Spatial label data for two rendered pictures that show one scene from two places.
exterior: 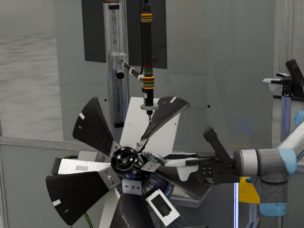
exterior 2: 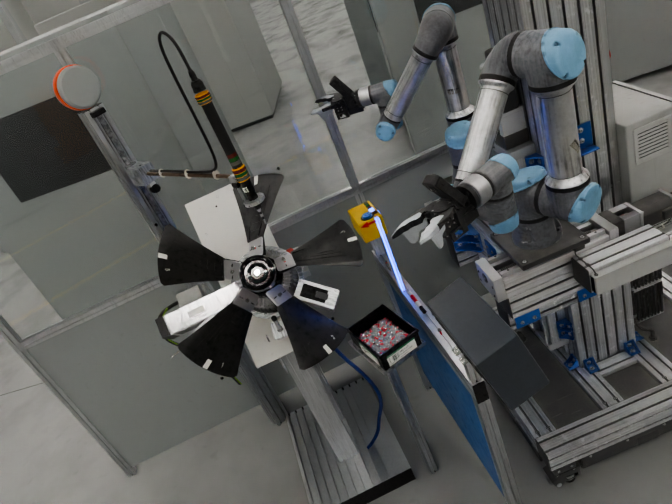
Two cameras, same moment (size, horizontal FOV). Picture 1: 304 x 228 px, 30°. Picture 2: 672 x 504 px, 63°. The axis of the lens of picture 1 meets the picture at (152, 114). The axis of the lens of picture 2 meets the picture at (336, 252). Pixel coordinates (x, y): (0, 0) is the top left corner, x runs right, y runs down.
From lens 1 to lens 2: 0.83 m
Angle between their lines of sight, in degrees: 28
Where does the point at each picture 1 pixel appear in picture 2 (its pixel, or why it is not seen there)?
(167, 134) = not seen: hidden behind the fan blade
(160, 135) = not seen: hidden behind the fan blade
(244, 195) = (368, 234)
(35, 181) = (99, 360)
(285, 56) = (313, 78)
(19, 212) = (98, 403)
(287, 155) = (508, 161)
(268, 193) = (504, 209)
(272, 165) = (502, 179)
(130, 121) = (204, 231)
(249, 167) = (486, 194)
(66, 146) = (116, 302)
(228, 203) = not seen: hidden behind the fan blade
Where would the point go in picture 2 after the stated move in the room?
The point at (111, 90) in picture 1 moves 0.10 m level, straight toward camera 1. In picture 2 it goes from (148, 211) to (157, 215)
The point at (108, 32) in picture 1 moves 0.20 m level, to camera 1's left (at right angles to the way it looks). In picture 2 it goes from (108, 146) to (58, 172)
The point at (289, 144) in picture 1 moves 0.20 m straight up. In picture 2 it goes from (477, 151) to (460, 78)
